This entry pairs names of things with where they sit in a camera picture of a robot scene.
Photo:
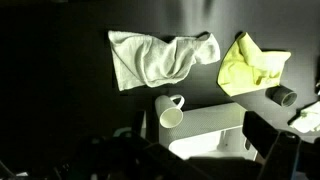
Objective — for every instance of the white towel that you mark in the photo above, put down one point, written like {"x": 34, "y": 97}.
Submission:
{"x": 141, "y": 59}

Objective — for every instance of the white mug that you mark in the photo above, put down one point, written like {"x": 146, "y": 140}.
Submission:
{"x": 168, "y": 109}

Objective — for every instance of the yellow towel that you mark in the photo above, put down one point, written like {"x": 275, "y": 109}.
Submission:
{"x": 246, "y": 68}

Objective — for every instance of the black tape roll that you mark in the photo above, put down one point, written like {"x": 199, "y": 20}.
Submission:
{"x": 282, "y": 95}

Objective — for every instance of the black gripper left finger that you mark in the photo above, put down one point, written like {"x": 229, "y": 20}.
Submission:
{"x": 139, "y": 125}

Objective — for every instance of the white plastic container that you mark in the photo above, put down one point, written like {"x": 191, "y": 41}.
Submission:
{"x": 214, "y": 131}

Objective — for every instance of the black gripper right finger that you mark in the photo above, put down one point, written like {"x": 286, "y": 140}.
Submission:
{"x": 259, "y": 132}

